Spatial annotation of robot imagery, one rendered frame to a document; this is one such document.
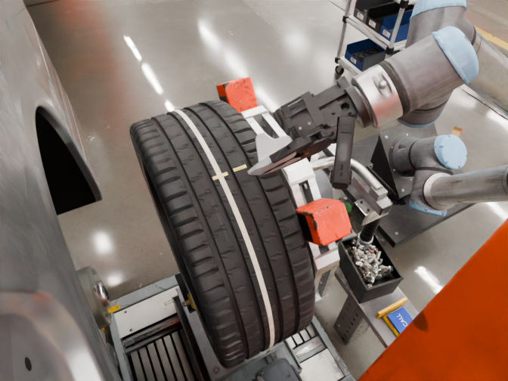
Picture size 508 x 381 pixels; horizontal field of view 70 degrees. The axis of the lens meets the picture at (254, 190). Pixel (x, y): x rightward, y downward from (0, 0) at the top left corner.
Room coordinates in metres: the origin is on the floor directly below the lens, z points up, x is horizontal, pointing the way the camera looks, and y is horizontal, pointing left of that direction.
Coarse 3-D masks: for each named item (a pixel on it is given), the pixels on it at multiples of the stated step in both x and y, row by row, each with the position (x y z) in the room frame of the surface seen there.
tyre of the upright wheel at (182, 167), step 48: (144, 144) 0.54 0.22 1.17; (192, 144) 0.54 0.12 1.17; (240, 144) 0.54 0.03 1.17; (192, 192) 0.43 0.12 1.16; (240, 192) 0.44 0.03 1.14; (192, 240) 0.35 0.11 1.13; (240, 240) 0.36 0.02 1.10; (288, 240) 0.37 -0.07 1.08; (240, 288) 0.29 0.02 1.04; (288, 288) 0.31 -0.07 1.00; (240, 336) 0.24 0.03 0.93; (288, 336) 0.28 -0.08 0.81
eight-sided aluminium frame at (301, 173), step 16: (240, 112) 0.71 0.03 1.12; (256, 112) 0.71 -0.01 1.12; (256, 128) 0.65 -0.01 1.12; (272, 128) 0.66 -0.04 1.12; (304, 160) 0.55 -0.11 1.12; (288, 176) 0.51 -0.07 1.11; (304, 176) 0.52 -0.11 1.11; (288, 192) 0.50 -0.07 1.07; (304, 192) 0.52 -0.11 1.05; (320, 256) 0.39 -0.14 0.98; (336, 256) 0.40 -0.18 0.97; (320, 272) 0.38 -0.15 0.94; (320, 288) 0.40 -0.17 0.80
